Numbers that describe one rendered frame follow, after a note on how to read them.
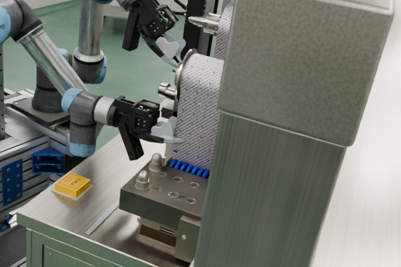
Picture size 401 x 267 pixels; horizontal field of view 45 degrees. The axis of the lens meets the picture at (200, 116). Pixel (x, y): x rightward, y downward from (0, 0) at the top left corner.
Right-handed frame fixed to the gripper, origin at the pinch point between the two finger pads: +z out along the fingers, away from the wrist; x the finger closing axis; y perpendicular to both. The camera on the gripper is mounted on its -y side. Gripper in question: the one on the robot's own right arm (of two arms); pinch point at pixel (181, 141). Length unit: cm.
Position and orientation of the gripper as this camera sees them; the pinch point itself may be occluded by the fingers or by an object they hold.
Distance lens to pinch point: 129.5
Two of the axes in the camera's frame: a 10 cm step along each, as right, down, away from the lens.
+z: 9.2, 2.7, -2.7
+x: 3.5, -3.4, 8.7
